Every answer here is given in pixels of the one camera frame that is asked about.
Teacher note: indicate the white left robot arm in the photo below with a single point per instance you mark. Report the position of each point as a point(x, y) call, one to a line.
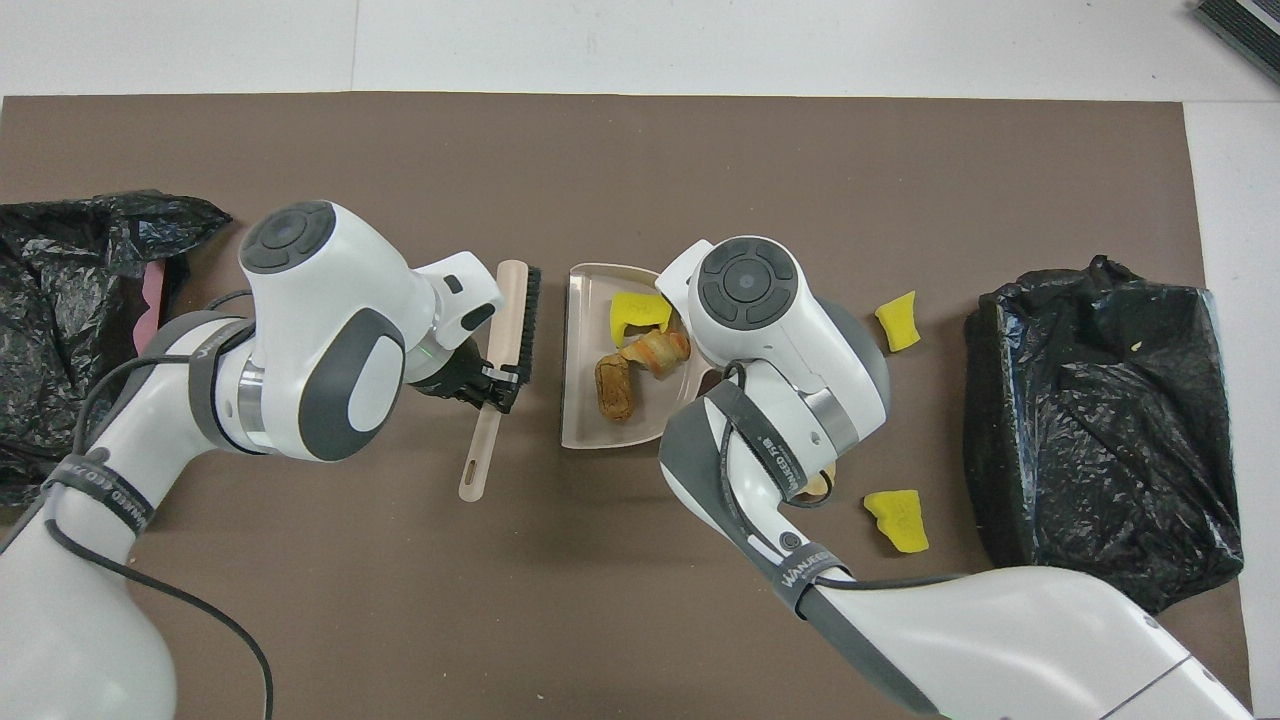
point(330, 290)

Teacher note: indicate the beige plastic dustpan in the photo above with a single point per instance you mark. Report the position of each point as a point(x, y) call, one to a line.
point(585, 400)

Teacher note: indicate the pale blue plastic bin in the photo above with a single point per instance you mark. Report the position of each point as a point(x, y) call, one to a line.
point(1210, 310)

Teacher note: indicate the pink plastic bin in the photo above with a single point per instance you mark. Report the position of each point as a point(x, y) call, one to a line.
point(150, 300)

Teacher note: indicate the brown table mat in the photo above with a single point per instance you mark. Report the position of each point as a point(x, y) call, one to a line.
point(600, 170)

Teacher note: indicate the large notched yellow sponge piece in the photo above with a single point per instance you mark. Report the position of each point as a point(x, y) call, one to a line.
point(635, 312)

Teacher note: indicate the pale chip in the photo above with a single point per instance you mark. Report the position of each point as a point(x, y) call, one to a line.
point(820, 487)

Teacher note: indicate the dark ribbed panel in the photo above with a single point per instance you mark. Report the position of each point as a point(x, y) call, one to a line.
point(1250, 25)

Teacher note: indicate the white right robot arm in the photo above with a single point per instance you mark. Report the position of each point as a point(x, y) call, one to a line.
point(1000, 640)

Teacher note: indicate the brown fried nugget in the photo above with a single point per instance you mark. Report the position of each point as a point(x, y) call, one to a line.
point(615, 390)

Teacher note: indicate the black trash bag liner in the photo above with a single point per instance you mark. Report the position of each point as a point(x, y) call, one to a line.
point(1120, 450)

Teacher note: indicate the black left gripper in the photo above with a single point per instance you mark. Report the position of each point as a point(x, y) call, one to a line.
point(445, 375)

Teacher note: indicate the beige brush with black bristles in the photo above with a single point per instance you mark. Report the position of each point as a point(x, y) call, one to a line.
point(512, 320)

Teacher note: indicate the black trash bag over pink bin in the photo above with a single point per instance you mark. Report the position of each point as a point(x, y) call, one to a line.
point(60, 300)

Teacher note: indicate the golden flaky pastry piece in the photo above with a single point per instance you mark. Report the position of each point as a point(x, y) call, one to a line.
point(660, 352)

